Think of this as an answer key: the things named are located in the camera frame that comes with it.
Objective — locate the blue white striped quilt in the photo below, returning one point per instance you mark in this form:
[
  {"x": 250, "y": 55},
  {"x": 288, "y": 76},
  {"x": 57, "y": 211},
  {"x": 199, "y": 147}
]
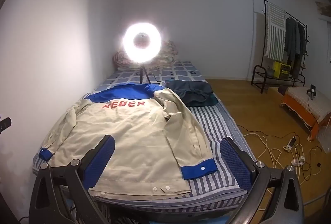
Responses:
[{"x": 214, "y": 120}]

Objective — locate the white power strip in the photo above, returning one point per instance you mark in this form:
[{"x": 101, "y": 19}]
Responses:
[{"x": 291, "y": 144}]

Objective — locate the dark hanging clothes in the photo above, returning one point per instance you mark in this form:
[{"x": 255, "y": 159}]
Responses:
[{"x": 292, "y": 40}]

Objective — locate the small black device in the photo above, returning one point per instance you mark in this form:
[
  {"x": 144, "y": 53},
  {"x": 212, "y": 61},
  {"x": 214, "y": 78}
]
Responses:
[{"x": 312, "y": 92}]

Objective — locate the floral bedding bundle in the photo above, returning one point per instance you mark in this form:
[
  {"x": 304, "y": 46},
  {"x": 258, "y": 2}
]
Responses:
[{"x": 168, "y": 54}]

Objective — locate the blue checked bed sheet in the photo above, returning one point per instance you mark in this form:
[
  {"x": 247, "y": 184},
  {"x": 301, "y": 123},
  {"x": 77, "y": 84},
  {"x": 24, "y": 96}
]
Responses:
[{"x": 181, "y": 73}]

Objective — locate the green white striped towel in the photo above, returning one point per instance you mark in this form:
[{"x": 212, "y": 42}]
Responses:
[{"x": 275, "y": 32}]

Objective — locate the dark blue clothes pile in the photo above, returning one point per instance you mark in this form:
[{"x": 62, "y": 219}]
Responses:
[{"x": 191, "y": 92}]

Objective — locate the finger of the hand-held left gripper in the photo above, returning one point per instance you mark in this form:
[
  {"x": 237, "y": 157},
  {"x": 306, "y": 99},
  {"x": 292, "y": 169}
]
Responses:
[{"x": 5, "y": 124}]

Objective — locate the black metal clothes rack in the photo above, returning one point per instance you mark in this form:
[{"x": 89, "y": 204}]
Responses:
[{"x": 258, "y": 69}]

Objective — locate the beige and blue jacket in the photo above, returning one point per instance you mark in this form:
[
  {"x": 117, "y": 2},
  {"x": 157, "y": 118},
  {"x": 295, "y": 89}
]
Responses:
[{"x": 134, "y": 141}]

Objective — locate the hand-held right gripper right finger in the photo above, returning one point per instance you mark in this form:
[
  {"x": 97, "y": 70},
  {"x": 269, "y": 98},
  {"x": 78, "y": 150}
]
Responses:
[{"x": 234, "y": 162}]

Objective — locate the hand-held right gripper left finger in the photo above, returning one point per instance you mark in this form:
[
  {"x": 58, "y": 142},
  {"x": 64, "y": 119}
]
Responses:
[{"x": 101, "y": 159}]

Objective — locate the black tripod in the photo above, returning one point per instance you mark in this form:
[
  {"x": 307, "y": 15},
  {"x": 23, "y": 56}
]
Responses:
[{"x": 141, "y": 74}]

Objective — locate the wall poster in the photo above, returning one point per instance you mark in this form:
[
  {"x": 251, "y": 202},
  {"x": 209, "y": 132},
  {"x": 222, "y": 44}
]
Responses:
[{"x": 324, "y": 9}]

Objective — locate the yellow box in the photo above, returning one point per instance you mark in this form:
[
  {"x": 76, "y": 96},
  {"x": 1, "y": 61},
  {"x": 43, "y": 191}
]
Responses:
[{"x": 280, "y": 69}]

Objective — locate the white plug adapter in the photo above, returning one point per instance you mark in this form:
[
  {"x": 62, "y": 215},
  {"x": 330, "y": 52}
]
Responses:
[{"x": 297, "y": 161}]

